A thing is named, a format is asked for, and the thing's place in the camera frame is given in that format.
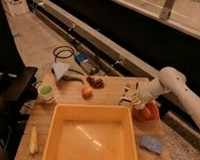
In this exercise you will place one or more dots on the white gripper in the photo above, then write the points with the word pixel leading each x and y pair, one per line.
pixel 130 97

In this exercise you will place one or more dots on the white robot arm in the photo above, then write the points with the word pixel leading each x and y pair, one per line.
pixel 169 80

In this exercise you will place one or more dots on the red bowl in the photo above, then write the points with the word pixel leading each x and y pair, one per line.
pixel 148 113

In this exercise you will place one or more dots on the dark grape bunch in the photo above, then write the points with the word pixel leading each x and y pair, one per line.
pixel 96 83

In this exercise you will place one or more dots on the red tomato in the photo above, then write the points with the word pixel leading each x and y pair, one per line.
pixel 86 92

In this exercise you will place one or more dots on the blue sponge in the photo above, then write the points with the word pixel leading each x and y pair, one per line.
pixel 151 144

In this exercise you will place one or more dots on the blue box device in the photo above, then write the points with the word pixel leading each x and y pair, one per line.
pixel 86 63

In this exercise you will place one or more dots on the green chili pepper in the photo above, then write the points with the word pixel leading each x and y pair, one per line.
pixel 73 78

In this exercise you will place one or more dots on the yellow plastic tub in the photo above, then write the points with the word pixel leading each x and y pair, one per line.
pixel 90 132

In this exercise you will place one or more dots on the white cup green inside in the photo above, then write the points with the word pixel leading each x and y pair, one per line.
pixel 45 92

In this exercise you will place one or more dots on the yellow corn cob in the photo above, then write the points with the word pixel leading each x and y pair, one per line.
pixel 33 141

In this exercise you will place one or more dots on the white power adapter box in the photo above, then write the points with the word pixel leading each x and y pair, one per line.
pixel 17 7

